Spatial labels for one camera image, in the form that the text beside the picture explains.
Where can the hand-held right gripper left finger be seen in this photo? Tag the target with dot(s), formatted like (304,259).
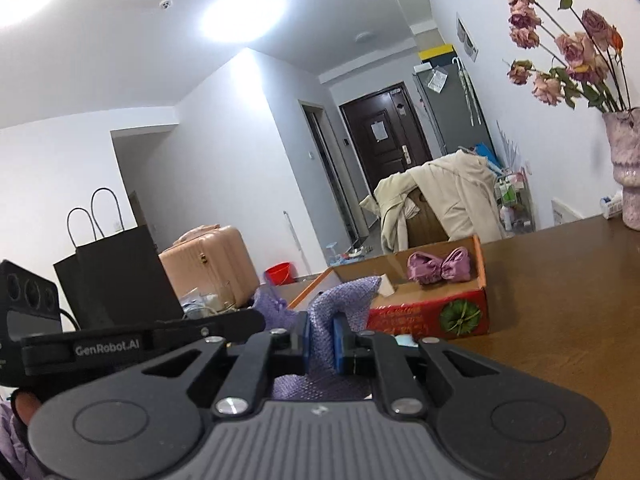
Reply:
(303,342)

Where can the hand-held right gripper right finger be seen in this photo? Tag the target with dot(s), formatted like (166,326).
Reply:
(342,345)

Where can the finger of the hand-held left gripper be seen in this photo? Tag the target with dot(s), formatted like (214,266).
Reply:
(220,327)

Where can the purple knitted cloth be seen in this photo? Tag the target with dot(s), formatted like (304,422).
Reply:
(325,310)

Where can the blue and white tissue packet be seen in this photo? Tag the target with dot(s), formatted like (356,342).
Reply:
(406,341)

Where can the white sponge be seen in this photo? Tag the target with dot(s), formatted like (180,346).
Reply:
(387,286)

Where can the red cardboard box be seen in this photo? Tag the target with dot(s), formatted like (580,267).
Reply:
(425,310)

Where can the pink satin bow scrunchie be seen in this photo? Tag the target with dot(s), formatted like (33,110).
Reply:
(440,266)

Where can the person's left forearm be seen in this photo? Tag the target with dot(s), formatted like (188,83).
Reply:
(12,445)

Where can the person's left hand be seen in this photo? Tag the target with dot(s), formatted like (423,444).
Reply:
(25,405)

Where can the clear plastic bag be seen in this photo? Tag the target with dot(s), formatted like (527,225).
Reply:
(210,305)

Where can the pink suitcase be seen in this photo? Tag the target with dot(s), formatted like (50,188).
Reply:
(215,265)

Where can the red bucket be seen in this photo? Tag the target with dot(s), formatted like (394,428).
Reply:
(279,274)

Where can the black paper bag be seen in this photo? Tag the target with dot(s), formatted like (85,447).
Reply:
(125,280)

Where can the brown chair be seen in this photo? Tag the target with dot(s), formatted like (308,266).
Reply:
(427,222)

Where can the beige coat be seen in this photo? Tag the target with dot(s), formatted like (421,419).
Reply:
(450,195)

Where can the dark brown door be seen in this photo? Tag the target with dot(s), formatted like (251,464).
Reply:
(385,135)

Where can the white paper on door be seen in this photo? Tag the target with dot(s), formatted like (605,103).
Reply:
(379,131)

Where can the storage cart with bottles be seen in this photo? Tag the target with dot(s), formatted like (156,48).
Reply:
(515,200)

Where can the grey refrigerator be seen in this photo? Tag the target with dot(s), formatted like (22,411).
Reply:
(455,115)

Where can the white flat board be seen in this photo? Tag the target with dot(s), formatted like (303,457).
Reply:
(566,212)

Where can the paper note on refrigerator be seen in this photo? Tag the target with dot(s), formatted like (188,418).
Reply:
(437,81)

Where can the white folded umbrella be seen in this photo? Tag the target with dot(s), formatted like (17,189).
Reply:
(467,92)

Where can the yellow box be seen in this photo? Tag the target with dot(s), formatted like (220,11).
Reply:
(437,53)

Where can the smoke detector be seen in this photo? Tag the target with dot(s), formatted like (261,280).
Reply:
(165,4)

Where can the pink ceramic vase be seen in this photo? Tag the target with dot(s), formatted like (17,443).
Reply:
(627,170)

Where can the dried pink roses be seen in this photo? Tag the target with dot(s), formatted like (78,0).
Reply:
(570,45)

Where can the wall picture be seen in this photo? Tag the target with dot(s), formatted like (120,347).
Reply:
(467,37)

